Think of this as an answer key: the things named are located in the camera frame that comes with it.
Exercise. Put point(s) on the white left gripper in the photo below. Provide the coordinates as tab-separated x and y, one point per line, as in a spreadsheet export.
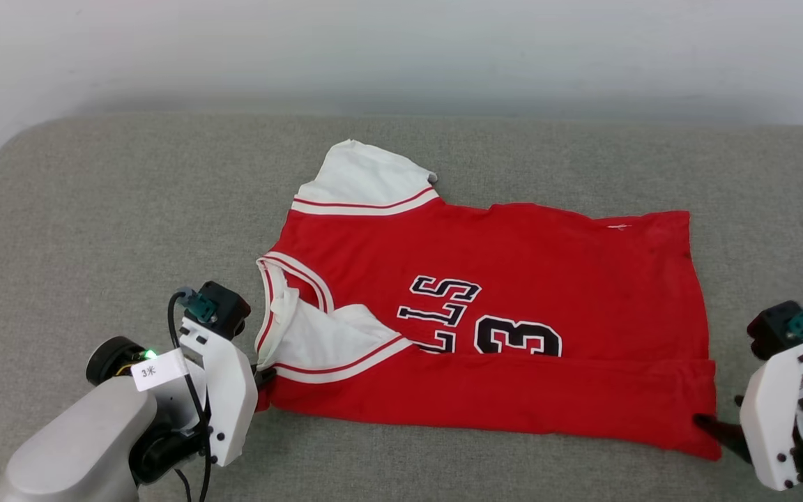
231	397

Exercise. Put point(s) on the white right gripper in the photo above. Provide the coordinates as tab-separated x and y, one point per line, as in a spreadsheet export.
767	418

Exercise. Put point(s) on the red and white basketball jersey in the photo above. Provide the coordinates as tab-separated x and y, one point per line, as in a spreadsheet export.
548	244

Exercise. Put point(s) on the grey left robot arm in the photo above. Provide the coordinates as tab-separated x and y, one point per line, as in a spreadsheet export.
81	446

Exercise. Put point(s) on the white paper label tag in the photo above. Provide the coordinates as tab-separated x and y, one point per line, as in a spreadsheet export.
157	369

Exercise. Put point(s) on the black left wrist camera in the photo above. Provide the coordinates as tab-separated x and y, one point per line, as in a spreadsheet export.
228	307

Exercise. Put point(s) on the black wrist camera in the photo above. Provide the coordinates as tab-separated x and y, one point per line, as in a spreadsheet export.
228	307
774	328

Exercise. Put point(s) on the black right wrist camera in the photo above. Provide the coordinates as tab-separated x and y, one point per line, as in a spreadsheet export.
774	328

